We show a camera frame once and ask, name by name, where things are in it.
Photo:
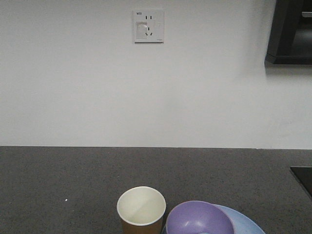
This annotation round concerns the light blue plastic plate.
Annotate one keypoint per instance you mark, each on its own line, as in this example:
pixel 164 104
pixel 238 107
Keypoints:
pixel 242 224

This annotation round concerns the white wall power socket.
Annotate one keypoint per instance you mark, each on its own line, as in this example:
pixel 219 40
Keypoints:
pixel 148 25

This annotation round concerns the black range hood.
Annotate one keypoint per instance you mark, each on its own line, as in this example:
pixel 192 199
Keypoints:
pixel 290 39

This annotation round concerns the black induction cooktop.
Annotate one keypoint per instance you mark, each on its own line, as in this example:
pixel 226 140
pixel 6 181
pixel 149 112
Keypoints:
pixel 304 176

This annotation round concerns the purple plastic bowl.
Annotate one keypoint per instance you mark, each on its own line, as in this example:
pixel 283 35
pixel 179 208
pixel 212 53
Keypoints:
pixel 198 217

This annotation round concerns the brown paper cup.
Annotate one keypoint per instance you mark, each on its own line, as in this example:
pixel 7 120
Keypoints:
pixel 141 210

